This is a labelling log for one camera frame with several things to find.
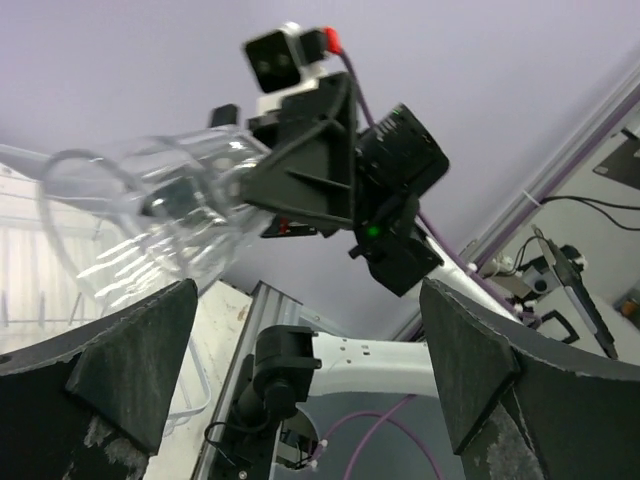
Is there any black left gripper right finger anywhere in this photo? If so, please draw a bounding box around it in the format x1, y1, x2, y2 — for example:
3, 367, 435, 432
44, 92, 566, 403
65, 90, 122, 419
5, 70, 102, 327
420, 279, 639, 479

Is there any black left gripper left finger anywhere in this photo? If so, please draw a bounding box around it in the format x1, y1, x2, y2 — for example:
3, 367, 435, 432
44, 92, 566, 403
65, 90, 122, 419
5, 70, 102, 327
1, 279, 198, 479

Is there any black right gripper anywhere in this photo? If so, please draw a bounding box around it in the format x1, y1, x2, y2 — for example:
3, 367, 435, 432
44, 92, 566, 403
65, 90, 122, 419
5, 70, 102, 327
208, 72, 449, 297

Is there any clear plastic cup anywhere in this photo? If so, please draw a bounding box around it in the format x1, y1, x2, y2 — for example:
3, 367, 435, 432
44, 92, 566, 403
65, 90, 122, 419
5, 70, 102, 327
37, 125, 273, 308

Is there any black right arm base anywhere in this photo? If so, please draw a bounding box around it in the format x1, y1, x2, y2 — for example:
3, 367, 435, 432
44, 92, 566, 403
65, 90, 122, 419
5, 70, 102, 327
226, 352, 321, 453

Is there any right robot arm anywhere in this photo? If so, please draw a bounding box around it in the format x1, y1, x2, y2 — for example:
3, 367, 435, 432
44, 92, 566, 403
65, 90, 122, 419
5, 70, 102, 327
225, 72, 520, 435

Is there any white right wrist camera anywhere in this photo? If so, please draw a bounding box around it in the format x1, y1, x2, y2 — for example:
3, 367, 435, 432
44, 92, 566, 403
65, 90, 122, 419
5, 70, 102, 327
242, 21, 343, 115

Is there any white wire dish rack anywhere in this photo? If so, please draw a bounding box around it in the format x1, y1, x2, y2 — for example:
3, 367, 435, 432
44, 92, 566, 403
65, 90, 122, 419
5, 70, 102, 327
0, 142, 211, 436

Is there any silver metal bracket background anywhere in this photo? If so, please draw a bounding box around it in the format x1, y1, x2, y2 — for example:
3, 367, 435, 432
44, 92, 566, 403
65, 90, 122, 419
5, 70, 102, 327
520, 268, 558, 295

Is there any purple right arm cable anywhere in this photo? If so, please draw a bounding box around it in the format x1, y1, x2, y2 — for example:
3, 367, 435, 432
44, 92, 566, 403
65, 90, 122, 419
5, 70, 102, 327
309, 49, 541, 480

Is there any black background cable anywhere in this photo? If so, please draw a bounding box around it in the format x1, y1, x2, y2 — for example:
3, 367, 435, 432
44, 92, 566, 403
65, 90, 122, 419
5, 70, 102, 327
512, 194, 640, 274

